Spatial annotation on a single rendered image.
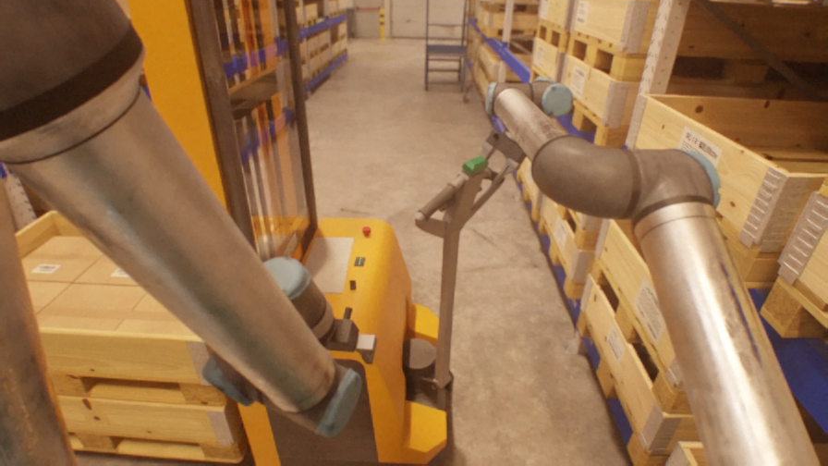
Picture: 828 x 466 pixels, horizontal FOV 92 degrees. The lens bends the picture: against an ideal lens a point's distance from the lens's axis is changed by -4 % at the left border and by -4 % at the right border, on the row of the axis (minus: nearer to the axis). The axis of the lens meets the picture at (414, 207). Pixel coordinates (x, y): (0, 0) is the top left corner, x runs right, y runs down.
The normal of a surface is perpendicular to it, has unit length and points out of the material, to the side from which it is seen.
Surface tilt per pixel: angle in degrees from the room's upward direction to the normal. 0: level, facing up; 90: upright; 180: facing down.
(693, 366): 78
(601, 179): 63
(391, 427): 90
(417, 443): 22
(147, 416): 90
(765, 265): 90
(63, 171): 106
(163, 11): 90
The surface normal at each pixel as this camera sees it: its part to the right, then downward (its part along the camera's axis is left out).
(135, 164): 0.85, 0.30
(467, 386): 0.02, -0.88
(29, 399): 1.00, 0.09
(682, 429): -0.04, 0.47
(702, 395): -0.96, -0.14
